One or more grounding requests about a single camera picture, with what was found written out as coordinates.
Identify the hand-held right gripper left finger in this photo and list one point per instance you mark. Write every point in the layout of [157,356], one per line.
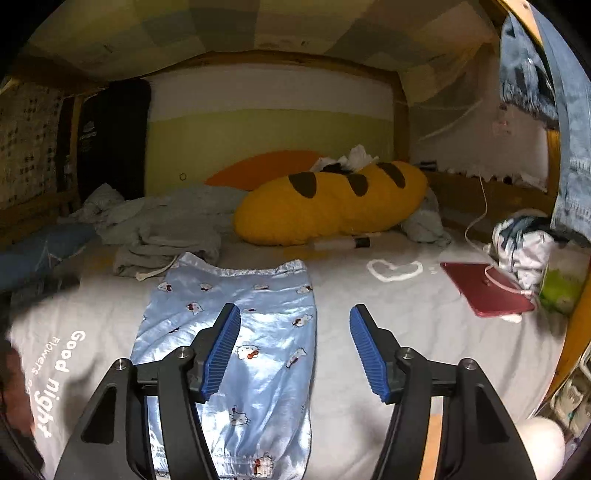
[221,355]

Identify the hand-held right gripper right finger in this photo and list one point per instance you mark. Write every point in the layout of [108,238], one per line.
[367,355]

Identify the light blue satin pants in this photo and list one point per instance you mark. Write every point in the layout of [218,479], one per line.
[272,323]

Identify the white printed bed sheet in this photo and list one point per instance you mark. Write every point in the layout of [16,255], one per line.
[415,323]

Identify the clear bottle black cap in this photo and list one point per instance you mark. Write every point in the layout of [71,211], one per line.
[337,242]

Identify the red tablet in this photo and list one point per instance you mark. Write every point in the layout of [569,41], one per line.
[480,290]

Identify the yellow bread plush pillow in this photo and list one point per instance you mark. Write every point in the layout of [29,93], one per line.
[323,207]

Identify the orange pillow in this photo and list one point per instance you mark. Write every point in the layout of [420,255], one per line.
[263,170]

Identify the white and blue clothes pile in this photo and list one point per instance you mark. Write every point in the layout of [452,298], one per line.
[531,258]

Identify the white round object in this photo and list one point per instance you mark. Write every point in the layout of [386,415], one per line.
[540,447]

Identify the white crumpled clothes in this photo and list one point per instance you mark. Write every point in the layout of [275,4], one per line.
[358,157]

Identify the green tissue pack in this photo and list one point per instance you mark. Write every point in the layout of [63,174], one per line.
[561,281]

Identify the blue pillow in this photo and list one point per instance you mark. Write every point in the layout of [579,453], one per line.
[41,249]

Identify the black garment bag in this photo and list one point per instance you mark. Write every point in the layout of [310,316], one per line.
[115,138]

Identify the sheer net curtain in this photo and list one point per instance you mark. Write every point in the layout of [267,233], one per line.
[452,92]

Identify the checked patterned curtain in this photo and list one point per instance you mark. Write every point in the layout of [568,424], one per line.
[27,138]

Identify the light blue jeans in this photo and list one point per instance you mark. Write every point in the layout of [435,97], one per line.
[572,138]

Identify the distressed denim garment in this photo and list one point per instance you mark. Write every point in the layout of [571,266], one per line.
[521,69]

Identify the checked canopy cloth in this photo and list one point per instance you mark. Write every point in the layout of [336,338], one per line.
[231,27]

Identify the wooden bed frame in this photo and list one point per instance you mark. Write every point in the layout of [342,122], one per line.
[295,57]

